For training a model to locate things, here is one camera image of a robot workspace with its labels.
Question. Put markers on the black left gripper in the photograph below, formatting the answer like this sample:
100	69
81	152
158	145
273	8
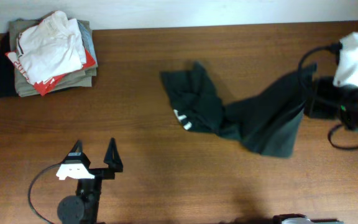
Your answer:
113	164

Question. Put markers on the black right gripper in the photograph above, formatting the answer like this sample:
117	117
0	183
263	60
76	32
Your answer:
316	99

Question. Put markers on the dark green t-shirt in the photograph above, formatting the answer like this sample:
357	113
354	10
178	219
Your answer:
266	123

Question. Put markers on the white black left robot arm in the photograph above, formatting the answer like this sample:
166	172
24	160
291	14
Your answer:
83	206

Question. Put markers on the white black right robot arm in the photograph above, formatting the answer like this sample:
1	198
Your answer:
348	119

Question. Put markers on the olive grey folded garment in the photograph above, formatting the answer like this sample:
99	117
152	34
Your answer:
15	27

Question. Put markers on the blue denim folded garment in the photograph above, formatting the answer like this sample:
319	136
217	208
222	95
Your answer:
87	38

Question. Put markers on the black folded garment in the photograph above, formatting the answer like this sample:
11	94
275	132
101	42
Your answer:
7	87

